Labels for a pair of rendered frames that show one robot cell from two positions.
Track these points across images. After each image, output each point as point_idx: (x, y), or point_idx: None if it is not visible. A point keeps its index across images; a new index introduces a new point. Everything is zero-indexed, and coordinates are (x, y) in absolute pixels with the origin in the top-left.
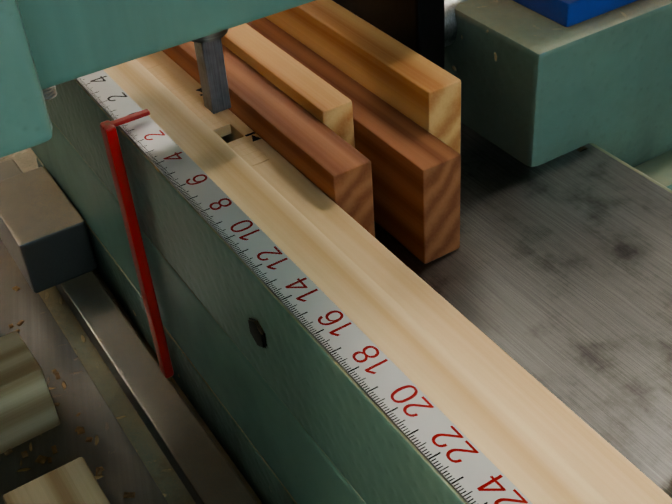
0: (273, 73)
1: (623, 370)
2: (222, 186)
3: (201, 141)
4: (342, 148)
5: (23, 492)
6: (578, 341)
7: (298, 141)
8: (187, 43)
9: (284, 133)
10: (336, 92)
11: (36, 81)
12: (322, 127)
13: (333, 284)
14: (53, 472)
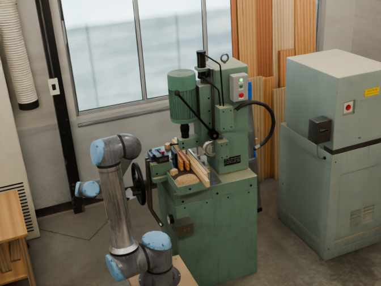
0: (182, 154)
1: (169, 151)
2: (187, 150)
3: (187, 152)
4: (180, 150)
5: (203, 161)
6: (170, 152)
7: (182, 151)
8: (187, 158)
9: (182, 151)
10: (178, 152)
11: None
12: (180, 151)
13: None
14: (201, 162)
